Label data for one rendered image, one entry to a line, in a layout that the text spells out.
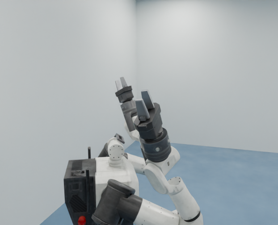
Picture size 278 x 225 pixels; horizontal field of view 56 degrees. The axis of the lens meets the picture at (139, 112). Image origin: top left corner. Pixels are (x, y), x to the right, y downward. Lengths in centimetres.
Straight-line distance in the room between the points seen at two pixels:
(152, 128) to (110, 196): 33
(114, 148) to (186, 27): 447
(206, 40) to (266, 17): 108
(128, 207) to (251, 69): 460
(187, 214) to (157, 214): 10
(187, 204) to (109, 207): 26
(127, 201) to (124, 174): 16
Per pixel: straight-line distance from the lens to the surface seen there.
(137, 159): 142
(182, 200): 90
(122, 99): 141
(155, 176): 83
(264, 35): 534
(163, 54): 541
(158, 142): 76
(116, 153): 108
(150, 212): 95
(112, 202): 94
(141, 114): 72
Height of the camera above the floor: 169
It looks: 11 degrees down
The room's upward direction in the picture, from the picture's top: straight up
